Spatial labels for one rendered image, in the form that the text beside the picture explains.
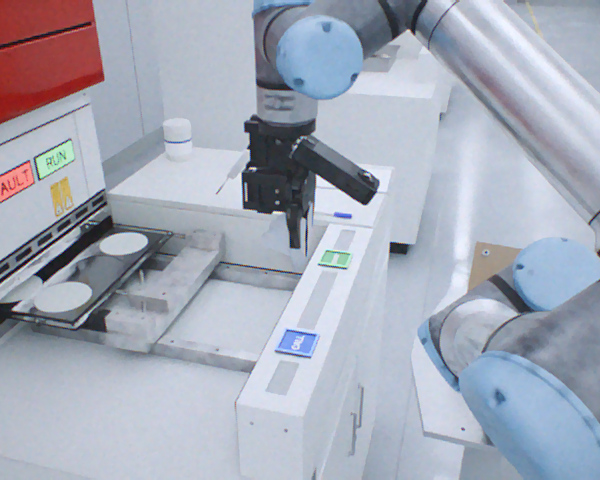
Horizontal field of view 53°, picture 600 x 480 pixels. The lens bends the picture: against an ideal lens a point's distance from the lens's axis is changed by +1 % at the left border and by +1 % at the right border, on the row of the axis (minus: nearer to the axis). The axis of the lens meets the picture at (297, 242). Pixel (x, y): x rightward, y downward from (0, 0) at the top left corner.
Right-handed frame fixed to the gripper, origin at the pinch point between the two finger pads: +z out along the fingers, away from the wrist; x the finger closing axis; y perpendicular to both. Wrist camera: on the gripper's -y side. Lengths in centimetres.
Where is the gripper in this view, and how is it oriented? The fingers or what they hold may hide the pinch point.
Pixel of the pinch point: (302, 261)
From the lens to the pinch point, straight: 82.4
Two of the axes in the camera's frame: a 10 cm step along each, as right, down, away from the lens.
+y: -9.6, -1.3, 2.4
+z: 0.0, 8.8, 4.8
